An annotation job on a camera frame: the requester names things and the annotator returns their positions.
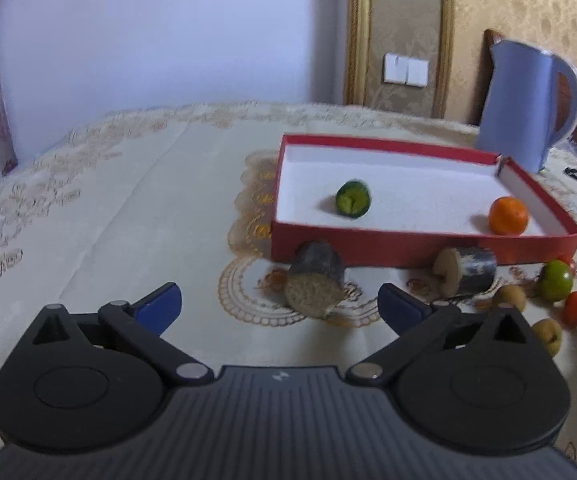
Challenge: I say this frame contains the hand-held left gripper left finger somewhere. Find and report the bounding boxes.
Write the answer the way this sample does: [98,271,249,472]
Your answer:
[32,282,214,389]

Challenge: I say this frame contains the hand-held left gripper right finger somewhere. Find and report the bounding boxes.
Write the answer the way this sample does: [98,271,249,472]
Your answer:
[345,283,532,389]

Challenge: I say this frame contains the green tomato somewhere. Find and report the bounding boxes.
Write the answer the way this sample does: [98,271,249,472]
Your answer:
[538,260,575,303]

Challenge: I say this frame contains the brown longan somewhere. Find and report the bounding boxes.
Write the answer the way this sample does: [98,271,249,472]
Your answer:
[492,284,528,312]
[532,318,564,358]

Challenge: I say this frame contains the dark eggplant piece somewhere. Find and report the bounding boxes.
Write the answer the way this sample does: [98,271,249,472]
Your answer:
[433,246,499,297]
[283,241,345,320]

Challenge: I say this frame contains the red shallow cardboard box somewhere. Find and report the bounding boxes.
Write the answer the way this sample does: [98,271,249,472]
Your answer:
[271,133,577,267]

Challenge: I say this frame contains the green cucumber piece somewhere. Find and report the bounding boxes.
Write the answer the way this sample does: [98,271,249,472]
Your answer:
[335,180,371,220]

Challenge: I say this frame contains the orange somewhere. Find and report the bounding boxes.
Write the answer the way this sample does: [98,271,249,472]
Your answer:
[488,196,530,237]

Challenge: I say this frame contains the blue electric kettle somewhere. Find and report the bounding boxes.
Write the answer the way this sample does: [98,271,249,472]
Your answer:
[475,37,577,175]

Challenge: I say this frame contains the white wall switch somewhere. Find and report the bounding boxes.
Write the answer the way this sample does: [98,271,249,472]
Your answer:
[383,52,430,87]

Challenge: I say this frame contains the gold wall frame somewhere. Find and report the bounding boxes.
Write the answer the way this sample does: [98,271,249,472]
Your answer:
[343,0,456,121]

